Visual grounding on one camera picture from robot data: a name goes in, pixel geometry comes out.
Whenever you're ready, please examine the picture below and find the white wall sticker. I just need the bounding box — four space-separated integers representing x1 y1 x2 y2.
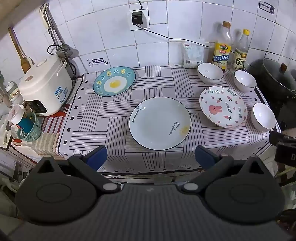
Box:
87 58 109 67

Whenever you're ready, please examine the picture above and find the wooden spatula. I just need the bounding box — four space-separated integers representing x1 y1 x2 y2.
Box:
8 27 33 74

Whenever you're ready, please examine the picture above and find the white seasoning packet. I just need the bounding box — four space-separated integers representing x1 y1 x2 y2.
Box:
181 38 205 69

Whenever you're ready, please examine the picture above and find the glass lid brown knob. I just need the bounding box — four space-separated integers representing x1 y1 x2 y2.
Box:
262 58 296 94

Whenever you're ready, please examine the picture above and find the blue fried egg plate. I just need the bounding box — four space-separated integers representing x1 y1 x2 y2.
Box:
93 67 136 97

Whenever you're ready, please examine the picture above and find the red striped cloth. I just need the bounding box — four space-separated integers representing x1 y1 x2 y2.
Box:
13 104 71 160

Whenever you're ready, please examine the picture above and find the black wok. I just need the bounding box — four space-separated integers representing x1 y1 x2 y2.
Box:
244 59 296 112

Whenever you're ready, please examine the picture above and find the black rice cooker cord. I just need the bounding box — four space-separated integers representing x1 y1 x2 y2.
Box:
47 44 77 82

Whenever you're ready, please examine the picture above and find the dark wall sticker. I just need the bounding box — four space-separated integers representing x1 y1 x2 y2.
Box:
258 0 275 15

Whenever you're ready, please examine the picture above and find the small white container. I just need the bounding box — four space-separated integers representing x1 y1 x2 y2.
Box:
5 82 23 102

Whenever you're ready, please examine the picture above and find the white plate with lettering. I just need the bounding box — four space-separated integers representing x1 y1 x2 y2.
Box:
129 97 191 150

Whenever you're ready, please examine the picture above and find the metal ladle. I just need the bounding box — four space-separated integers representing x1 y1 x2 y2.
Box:
39 3 73 58

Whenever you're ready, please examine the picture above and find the pink bunny plate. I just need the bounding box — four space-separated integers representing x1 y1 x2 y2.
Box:
199 86 248 128

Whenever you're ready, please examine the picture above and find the green plastic basket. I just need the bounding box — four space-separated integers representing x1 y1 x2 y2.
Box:
11 111 43 142

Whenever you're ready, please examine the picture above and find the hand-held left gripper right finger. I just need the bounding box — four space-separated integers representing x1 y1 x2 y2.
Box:
177 145 270 195

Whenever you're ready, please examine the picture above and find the vinegar bottle yellow cap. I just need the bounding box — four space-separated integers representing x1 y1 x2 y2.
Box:
231 29 251 71

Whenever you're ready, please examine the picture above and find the white rice cooker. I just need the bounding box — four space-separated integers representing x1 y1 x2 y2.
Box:
18 55 74 116

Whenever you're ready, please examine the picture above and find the cooking wine bottle yellow label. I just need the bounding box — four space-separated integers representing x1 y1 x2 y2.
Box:
212 21 232 72

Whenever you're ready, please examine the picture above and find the white wall socket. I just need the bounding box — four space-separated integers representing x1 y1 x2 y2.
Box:
127 9 150 31

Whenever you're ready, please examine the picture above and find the white bowl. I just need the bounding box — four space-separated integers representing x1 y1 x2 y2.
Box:
233 70 258 92
197 62 224 85
250 103 276 132

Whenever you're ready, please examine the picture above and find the white cup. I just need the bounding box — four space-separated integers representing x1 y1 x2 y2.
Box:
8 104 25 125

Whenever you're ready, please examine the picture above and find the striped white tablecloth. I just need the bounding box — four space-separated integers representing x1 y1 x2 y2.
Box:
58 65 281 176

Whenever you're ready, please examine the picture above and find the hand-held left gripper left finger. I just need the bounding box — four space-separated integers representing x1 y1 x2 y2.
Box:
30 145 121 195

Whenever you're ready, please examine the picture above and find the black charger plug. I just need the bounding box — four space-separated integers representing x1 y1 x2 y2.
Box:
131 11 144 25

